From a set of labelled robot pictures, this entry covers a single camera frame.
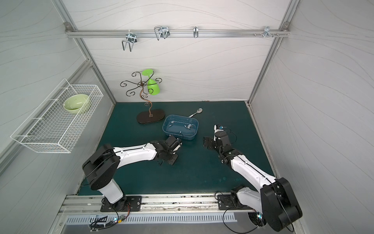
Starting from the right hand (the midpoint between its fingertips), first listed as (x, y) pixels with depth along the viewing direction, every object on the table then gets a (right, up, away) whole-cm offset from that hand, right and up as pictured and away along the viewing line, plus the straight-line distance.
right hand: (211, 137), depth 87 cm
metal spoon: (-6, +17, +27) cm, 33 cm away
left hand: (-23, -13, +1) cm, 26 cm away
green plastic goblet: (-39, +33, +13) cm, 53 cm away
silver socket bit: (-26, +8, +19) cm, 34 cm away
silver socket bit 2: (-12, +5, +17) cm, 22 cm away
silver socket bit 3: (-16, +5, +17) cm, 24 cm away
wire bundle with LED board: (-46, -35, -21) cm, 62 cm away
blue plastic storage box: (-24, +6, +18) cm, 31 cm away
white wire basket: (-76, +9, -20) cm, 79 cm away
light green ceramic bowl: (-71, +19, -14) cm, 75 cm away
